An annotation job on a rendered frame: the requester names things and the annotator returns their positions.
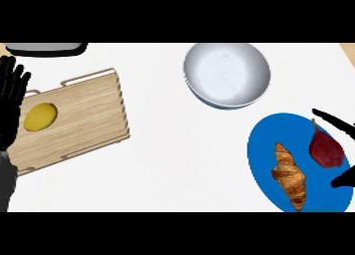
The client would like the white placemat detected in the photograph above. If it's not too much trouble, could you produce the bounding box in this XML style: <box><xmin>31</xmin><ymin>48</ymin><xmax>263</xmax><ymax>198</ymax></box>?
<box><xmin>7</xmin><ymin>42</ymin><xmax>355</xmax><ymax>213</ymax></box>

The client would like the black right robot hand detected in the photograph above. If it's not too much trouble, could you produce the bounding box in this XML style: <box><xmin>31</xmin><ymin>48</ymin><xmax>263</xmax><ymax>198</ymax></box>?
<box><xmin>310</xmin><ymin>108</ymin><xmax>355</xmax><ymax>189</ymax></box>

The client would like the wooden cutting board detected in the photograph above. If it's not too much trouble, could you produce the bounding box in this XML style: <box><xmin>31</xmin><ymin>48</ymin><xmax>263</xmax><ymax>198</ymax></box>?
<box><xmin>5</xmin><ymin>68</ymin><xmax>133</xmax><ymax>176</ymax></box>

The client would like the brown croissant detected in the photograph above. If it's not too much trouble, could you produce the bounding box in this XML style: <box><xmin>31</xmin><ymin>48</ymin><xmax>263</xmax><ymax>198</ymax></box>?
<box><xmin>270</xmin><ymin>141</ymin><xmax>307</xmax><ymax>212</ymax></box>

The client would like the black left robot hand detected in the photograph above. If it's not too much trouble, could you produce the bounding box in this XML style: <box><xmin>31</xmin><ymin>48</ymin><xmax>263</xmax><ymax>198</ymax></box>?
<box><xmin>0</xmin><ymin>55</ymin><xmax>32</xmax><ymax>152</ymax></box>

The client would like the yellow round fruit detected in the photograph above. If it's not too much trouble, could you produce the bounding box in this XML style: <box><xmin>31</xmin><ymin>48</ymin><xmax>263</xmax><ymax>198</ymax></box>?
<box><xmin>22</xmin><ymin>102</ymin><xmax>59</xmax><ymax>132</ymax></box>

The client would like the grey white bowl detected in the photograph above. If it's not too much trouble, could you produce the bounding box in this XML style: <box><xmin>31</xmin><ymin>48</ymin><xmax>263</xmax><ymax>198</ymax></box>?
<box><xmin>181</xmin><ymin>42</ymin><xmax>272</xmax><ymax>111</ymax></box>

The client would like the blue plate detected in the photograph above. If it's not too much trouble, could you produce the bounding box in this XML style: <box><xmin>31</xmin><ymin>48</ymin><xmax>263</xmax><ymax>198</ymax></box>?
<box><xmin>245</xmin><ymin>113</ymin><xmax>355</xmax><ymax>213</ymax></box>

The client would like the dark grey appliance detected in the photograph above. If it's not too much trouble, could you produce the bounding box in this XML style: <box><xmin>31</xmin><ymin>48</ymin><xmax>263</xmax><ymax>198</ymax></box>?
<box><xmin>2</xmin><ymin>42</ymin><xmax>90</xmax><ymax>58</ymax></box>

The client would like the dark red pear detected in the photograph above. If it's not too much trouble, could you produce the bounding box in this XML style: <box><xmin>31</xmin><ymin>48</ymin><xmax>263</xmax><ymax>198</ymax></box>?
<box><xmin>307</xmin><ymin>118</ymin><xmax>347</xmax><ymax>169</ymax></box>

